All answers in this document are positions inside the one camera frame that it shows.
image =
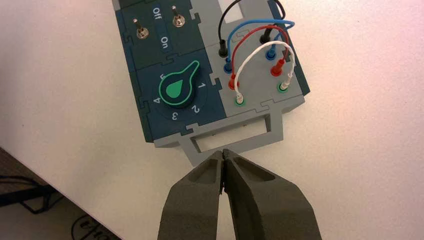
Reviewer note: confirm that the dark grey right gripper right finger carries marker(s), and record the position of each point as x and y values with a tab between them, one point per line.
265	208

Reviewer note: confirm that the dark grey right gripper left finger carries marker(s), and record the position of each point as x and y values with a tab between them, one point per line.
193	205

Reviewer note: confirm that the blue grey control panel box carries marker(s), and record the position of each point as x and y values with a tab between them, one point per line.
149	59

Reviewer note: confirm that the green rotary selector knob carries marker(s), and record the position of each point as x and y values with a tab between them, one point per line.
177	89

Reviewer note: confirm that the black floor equipment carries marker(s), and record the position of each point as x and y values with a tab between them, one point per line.
23	195

